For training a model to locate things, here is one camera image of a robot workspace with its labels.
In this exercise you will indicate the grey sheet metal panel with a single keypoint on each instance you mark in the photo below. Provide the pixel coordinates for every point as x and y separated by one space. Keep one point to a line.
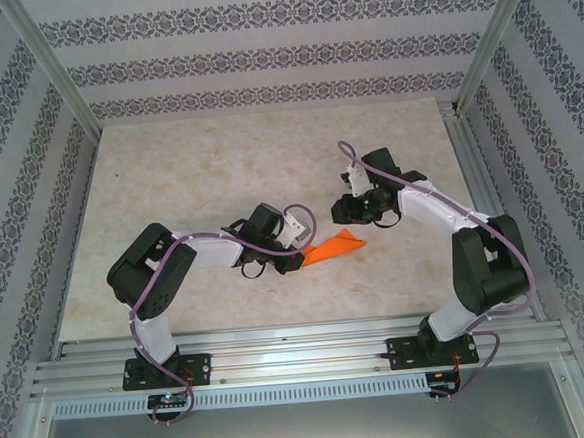
307 433

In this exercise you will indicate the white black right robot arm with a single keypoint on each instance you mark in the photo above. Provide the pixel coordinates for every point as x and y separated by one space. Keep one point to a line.
436 209

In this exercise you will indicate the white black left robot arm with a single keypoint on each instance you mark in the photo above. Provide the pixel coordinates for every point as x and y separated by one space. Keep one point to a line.
209 252

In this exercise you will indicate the aluminium corner post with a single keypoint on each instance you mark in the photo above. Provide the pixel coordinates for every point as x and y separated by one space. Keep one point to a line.
494 34
51 65

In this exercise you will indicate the orange paper sheet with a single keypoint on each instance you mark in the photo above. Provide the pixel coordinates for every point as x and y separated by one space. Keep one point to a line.
336 248

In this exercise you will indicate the aluminium side rail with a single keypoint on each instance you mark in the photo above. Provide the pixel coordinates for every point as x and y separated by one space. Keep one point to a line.
480 176

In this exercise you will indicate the aluminium mounting rail frame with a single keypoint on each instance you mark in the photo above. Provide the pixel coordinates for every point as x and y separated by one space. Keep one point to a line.
291 352

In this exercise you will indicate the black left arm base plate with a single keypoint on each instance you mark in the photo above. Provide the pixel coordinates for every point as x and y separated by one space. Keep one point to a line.
202 368

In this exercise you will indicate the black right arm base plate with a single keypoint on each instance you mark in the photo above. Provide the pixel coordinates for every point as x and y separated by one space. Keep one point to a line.
399 352

